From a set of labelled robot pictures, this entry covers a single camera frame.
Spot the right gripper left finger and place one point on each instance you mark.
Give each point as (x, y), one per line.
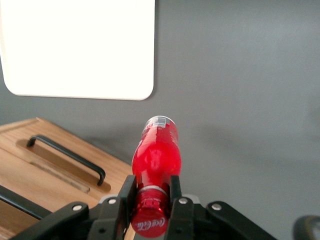
(115, 215)

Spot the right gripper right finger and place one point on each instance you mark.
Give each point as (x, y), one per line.
(183, 217)

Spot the red coke bottle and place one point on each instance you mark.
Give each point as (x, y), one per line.
(156, 155)

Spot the cream plastic tray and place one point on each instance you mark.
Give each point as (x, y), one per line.
(75, 45)

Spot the wooden drawer at cabinet base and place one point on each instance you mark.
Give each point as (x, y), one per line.
(62, 180)

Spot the wooden two-drawer cabinet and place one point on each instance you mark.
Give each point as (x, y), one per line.
(20, 162)

